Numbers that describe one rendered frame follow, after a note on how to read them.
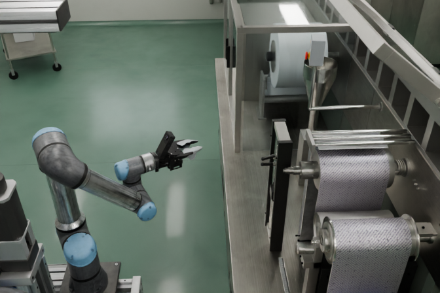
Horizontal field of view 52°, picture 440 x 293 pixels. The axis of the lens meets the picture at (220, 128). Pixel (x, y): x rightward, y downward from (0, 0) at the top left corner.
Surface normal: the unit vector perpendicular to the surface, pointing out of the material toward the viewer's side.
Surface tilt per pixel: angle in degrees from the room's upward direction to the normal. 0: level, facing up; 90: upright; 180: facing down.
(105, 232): 0
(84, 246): 7
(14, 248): 90
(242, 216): 0
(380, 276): 90
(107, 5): 90
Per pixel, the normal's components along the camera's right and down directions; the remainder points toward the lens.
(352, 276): 0.04, 0.55
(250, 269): 0.00, -0.84
